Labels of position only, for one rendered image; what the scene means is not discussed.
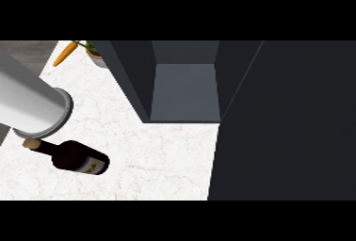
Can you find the dark wine bottle with cork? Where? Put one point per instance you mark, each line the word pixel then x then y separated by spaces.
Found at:
pixel 74 156

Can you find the dark grey cabinet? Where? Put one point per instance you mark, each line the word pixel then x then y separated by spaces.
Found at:
pixel 185 91

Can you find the orange carrot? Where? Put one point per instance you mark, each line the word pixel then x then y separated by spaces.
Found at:
pixel 65 54

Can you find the potted green plant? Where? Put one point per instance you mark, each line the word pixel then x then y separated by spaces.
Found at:
pixel 96 56

